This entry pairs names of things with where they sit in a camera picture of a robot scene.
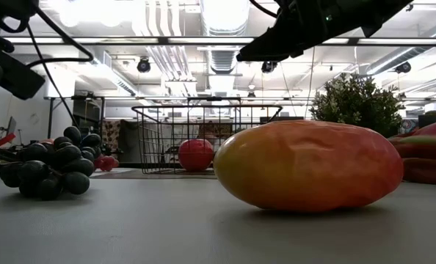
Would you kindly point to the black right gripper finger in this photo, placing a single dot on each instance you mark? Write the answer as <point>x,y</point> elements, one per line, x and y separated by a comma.
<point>276,45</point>

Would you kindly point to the orange yellow mango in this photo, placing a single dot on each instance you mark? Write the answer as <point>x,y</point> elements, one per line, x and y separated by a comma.
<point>306,168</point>

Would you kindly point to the red apple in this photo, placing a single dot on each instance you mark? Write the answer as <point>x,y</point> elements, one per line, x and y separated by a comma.
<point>196,155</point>

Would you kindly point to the pink dragon fruit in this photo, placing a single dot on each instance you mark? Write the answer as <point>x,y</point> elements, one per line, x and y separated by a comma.
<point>431,146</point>

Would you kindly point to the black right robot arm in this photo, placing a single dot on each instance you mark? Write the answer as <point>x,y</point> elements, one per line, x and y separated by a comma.
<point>376,12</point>

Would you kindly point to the grey tilted monitor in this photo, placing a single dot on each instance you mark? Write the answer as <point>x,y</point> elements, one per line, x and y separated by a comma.
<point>11,126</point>

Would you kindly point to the black metal rack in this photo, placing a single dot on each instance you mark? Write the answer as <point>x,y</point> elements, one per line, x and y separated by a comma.
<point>50,121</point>

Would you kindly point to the red background object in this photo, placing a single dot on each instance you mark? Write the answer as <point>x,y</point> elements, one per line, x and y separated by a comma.
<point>3,139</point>

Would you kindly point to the green bushy plant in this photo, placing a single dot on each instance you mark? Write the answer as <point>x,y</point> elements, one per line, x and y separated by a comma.
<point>357,102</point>

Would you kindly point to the black grape bunch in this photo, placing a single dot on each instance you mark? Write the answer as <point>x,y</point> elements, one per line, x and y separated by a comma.
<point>42,172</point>

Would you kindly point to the black ceiling spotlight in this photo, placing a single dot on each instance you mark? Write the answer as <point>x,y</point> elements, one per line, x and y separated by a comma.
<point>143,65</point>
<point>403,67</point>

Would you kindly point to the brown patterned curtain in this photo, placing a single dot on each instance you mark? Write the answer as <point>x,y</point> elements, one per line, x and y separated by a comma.
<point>111,133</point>

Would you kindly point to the black overhead light bar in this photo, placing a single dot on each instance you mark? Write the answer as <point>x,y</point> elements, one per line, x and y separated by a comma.
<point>163,40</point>

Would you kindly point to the red grape bunch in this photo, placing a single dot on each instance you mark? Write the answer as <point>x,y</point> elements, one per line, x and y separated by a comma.
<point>108,163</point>

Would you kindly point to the grey hanging cloth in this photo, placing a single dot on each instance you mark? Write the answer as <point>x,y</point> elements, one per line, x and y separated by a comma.
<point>131,141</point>

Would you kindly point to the black overhead camera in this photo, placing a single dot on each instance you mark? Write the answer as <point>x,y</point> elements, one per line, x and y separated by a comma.
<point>268,67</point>

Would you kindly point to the silver ventilation duct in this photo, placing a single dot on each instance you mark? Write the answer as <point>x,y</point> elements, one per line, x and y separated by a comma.
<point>223,60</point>

